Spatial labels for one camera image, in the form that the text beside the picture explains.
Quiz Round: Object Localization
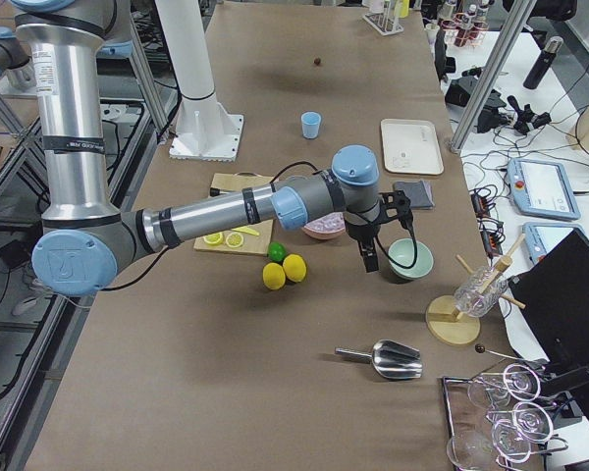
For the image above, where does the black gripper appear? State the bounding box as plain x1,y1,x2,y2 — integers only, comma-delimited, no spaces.
344,211,379,273

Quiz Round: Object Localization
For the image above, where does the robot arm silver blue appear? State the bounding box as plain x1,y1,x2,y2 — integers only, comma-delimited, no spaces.
14,1,382,296

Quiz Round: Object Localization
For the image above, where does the wooden cup stand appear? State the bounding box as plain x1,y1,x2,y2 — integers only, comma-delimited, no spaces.
426,234,526,346

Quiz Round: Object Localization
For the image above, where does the metal ice scoop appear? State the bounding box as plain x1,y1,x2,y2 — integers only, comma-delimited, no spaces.
334,340,423,381

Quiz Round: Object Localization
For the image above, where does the light blue plastic cup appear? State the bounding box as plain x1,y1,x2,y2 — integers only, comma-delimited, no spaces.
300,111,322,139

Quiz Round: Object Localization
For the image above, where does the mint green bowl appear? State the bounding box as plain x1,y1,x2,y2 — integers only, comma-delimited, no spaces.
388,238,434,281

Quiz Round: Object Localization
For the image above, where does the pink bowl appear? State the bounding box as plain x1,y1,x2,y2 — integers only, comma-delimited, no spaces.
301,212,346,240

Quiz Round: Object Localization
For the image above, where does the yellow lemon far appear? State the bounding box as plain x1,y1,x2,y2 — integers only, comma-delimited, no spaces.
282,254,307,283

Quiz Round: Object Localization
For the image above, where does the yellow lemon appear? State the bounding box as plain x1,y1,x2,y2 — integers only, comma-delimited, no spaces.
282,254,307,283
262,262,286,290

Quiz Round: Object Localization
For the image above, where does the grey folded cloth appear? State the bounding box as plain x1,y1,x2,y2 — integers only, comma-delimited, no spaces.
393,180,435,210

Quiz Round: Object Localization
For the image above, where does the green lime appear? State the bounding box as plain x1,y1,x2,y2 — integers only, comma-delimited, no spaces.
267,241,288,264

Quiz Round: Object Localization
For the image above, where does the yellow lemon near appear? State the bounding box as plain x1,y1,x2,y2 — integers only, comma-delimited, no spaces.
262,262,286,290

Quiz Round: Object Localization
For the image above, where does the clear glass mug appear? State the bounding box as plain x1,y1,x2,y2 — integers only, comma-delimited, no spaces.
454,266,508,318

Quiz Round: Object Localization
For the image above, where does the wooden cutting board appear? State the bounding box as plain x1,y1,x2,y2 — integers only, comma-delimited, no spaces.
193,173,273,257

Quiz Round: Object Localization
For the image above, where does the cream rabbit tray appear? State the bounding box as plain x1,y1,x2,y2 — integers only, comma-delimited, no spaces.
380,119,444,176

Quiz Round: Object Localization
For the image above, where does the yellow plastic knife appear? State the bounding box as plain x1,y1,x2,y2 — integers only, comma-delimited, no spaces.
232,226,259,236

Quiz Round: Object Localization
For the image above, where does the lemon slice right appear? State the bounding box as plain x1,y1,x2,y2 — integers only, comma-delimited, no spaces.
225,232,244,248

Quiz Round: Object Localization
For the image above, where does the lemon slice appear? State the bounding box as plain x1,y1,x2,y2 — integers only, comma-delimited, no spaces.
202,232,225,246
225,232,244,248

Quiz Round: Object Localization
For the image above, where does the lemon slice left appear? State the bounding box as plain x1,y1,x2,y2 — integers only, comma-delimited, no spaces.
202,232,225,246

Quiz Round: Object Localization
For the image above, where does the teach pendant near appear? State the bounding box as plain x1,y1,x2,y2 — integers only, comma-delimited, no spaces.
521,223,584,265

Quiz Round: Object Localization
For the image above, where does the teach pendant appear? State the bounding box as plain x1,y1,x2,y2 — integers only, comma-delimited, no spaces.
521,223,584,265
507,158,581,221

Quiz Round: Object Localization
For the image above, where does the teach pendant far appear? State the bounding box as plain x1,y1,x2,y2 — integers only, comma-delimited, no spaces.
507,158,581,221

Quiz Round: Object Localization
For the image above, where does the black monitor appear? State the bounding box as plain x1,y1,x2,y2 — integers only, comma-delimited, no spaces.
509,229,589,368

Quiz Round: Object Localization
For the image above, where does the wine glass rack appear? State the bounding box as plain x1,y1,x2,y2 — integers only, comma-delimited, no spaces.
441,363,569,470

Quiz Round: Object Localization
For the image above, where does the black thermos bottle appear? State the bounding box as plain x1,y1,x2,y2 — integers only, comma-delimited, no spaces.
522,36,564,89

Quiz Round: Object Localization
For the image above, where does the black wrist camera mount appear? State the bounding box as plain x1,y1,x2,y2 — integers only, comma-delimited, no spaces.
377,190,413,226

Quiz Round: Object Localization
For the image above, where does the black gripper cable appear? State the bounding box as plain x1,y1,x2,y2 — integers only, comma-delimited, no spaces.
269,161,421,270

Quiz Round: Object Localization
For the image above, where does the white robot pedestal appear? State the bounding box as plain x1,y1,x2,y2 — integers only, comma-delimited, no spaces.
156,0,244,162

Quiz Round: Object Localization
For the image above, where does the white wire cup rack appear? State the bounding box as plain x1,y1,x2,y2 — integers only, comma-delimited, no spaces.
362,0,403,36

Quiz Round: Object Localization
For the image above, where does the aluminium frame post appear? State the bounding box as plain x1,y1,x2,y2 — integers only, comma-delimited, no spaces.
449,0,536,155

